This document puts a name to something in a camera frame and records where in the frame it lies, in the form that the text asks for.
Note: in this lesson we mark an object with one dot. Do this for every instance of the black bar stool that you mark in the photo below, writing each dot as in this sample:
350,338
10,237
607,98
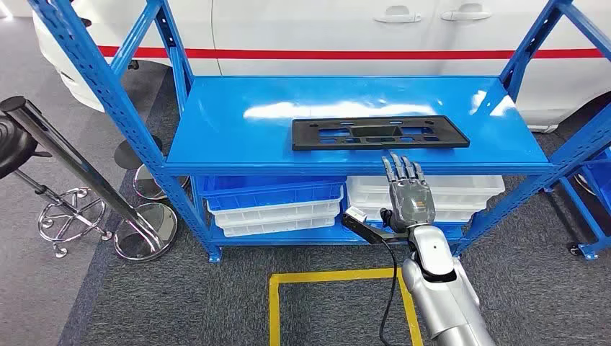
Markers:
14,143

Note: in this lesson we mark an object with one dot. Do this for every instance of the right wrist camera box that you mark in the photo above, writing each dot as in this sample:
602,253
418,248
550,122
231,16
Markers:
355,215

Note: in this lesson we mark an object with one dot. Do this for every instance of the chrome stanchion post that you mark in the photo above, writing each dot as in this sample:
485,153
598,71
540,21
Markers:
143,184
143,234

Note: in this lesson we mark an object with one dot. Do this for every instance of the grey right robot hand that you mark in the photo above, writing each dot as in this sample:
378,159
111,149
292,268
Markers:
410,205

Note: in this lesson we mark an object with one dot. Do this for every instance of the blue metal shelf rack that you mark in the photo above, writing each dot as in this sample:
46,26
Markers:
580,217
286,119

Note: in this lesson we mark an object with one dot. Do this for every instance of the yellow floor tape square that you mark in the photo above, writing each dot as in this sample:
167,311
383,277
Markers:
334,275

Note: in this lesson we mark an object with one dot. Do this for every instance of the black plastic frame part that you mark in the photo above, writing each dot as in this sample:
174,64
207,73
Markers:
303,136

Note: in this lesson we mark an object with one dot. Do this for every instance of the white car red stripe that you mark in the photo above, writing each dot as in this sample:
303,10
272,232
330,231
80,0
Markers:
334,28

